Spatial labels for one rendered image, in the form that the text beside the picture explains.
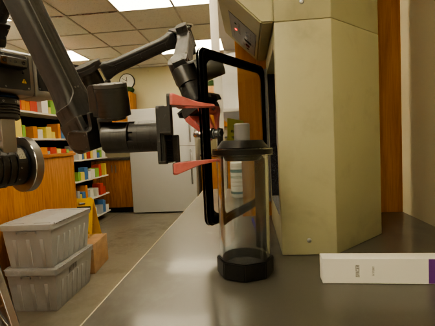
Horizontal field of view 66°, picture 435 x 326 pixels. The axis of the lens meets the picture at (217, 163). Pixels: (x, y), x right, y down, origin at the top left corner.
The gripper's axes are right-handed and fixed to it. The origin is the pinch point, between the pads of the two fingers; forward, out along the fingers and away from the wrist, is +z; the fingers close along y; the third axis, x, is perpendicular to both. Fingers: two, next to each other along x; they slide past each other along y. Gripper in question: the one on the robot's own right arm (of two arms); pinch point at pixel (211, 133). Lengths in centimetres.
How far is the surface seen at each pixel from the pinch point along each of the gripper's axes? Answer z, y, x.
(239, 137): 5.1, -1.0, -0.9
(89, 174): -234, -37, 419
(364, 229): 31.5, -22.4, 16.9
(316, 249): 19.6, -24.3, 9.0
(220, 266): 0.7, -23.8, -1.3
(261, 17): 10.0, 22.6, 8.4
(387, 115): 48, 5, 46
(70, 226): -136, -61, 189
